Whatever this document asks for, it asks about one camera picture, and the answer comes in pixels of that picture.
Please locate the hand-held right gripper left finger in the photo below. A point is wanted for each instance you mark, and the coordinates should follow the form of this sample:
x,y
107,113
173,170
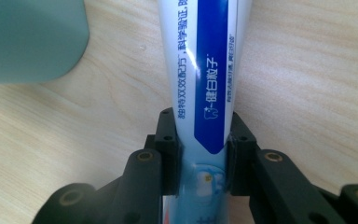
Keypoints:
x,y
164,149

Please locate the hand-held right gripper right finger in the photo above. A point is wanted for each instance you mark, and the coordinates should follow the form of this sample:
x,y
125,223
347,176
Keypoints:
x,y
242,155

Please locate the white and blue toothpaste tube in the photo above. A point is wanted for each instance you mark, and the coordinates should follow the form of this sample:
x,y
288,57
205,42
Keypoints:
x,y
205,77

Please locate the teal plastic cup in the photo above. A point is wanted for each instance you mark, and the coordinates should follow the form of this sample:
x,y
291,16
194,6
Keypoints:
x,y
28,37

